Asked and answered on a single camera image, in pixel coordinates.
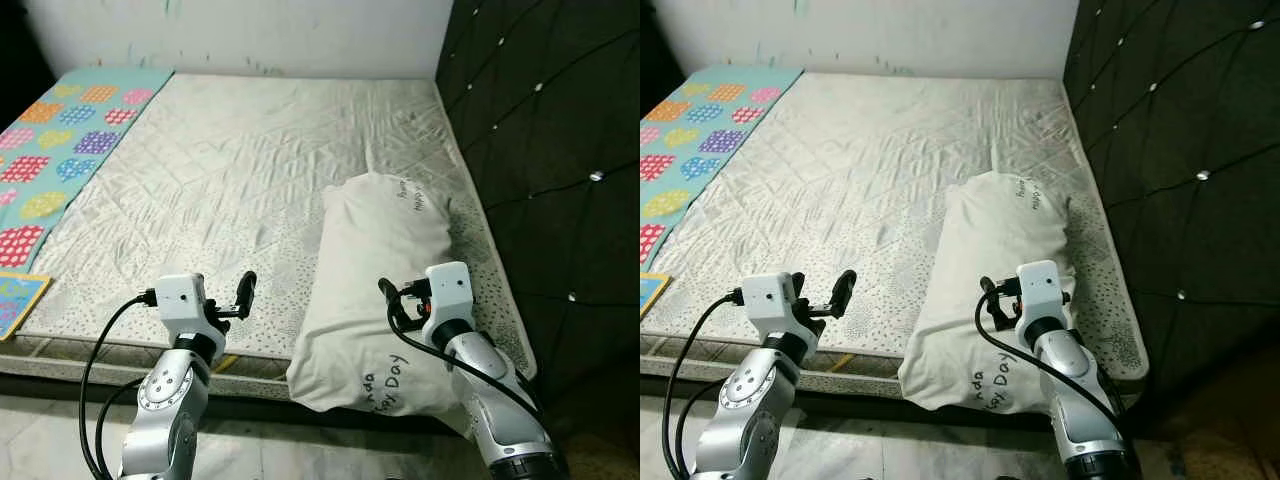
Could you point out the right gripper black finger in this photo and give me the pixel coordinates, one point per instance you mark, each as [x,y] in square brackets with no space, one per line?
[391,300]
[988,298]

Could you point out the colourful picture book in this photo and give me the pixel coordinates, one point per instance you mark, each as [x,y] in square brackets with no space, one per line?
[652,292]
[18,300]

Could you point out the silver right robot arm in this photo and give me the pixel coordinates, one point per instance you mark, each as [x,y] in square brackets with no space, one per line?
[1080,390]
[495,390]

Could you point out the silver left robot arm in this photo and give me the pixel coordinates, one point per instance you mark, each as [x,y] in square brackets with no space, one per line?
[740,410]
[165,410]

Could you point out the grey bed base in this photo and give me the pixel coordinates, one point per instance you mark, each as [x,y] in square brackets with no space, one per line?
[690,365]
[120,365]

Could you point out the white quilted mattress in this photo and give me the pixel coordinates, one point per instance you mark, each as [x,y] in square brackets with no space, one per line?
[860,170]
[250,170]

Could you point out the teal sheet with colourful shapes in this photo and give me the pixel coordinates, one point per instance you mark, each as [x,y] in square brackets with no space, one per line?
[70,140]
[700,135]

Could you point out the dark tufted headboard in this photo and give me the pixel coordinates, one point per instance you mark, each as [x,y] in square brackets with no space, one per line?
[560,150]
[1190,150]

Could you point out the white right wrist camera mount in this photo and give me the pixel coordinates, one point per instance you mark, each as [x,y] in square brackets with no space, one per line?
[1040,288]
[448,290]

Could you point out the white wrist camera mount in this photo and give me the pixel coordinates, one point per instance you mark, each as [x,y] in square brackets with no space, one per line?
[1040,288]
[448,290]
[180,300]
[768,300]

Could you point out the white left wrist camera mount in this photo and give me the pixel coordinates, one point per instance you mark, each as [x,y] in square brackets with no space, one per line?
[180,300]
[768,300]

